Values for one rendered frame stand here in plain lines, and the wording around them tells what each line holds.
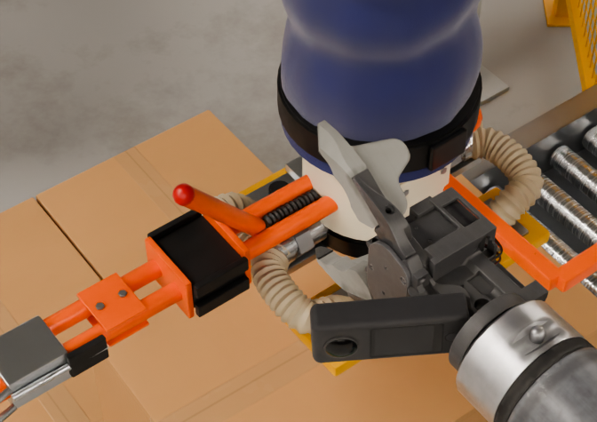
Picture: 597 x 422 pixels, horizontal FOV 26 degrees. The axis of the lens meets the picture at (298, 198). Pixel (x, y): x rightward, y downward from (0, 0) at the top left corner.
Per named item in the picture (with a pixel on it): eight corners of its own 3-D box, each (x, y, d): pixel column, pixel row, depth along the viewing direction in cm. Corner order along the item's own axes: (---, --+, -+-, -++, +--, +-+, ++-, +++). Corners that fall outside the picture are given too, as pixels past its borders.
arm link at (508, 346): (487, 451, 93) (503, 374, 86) (442, 405, 96) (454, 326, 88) (577, 389, 96) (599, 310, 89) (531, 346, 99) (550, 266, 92)
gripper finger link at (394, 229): (354, 176, 99) (408, 274, 99) (336, 186, 98) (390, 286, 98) (378, 162, 95) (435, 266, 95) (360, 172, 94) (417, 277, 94)
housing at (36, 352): (43, 337, 139) (36, 311, 136) (75, 378, 135) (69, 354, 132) (-15, 369, 136) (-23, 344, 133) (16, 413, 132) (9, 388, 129)
